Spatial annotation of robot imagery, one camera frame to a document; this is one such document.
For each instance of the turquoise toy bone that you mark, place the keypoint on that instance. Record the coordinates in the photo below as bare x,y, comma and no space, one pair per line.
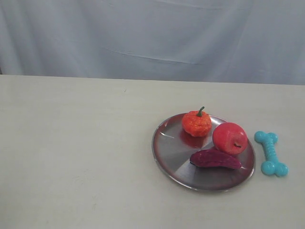
271,165

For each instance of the small orange pumpkin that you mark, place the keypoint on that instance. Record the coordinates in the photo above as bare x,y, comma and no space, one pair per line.
197,123

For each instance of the purple sweet potato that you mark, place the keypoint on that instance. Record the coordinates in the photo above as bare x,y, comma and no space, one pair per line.
214,158

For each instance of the red apple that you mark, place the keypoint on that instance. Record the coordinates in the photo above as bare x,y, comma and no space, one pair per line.
230,138

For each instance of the white backdrop cloth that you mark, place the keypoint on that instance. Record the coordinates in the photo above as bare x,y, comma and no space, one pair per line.
239,41

